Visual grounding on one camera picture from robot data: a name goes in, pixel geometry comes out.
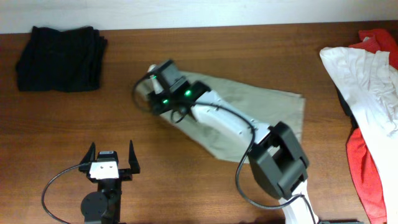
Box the khaki green shorts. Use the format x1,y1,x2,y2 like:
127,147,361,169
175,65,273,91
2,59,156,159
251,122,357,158
175,72,305,162

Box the red garment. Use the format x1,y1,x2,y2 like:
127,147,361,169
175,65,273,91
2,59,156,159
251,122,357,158
339,29,397,224

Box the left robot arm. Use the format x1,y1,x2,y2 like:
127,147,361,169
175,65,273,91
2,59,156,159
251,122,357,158
78,143,132,224

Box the black folded garment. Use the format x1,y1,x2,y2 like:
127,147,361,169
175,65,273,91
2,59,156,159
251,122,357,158
16,26,108,92

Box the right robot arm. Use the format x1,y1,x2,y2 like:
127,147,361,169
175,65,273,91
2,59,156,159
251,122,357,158
132,60,320,223

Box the white crumpled shirt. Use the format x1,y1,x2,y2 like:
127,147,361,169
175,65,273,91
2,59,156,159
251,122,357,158
320,47,397,223

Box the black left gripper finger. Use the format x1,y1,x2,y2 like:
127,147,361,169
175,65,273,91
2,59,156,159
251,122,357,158
78,142,96,172
128,140,141,174

